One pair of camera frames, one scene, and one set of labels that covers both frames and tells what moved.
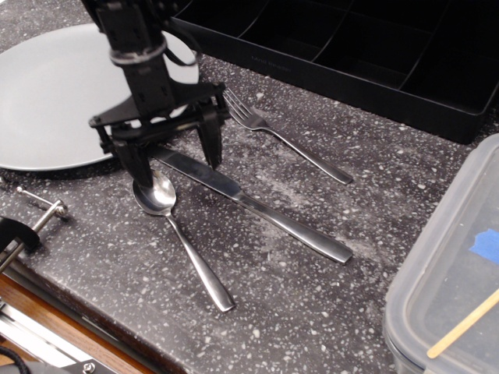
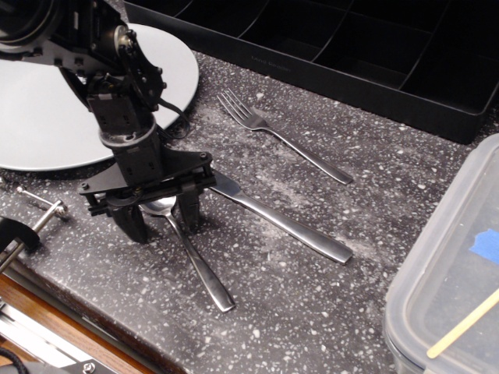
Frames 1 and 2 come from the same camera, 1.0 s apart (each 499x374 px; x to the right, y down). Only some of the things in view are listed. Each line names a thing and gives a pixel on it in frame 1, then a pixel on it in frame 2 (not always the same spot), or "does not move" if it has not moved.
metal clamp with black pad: [15, 234] does not move
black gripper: [161, 107] → [141, 168]
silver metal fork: [251, 119] does not move
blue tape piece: [486, 245] does not move
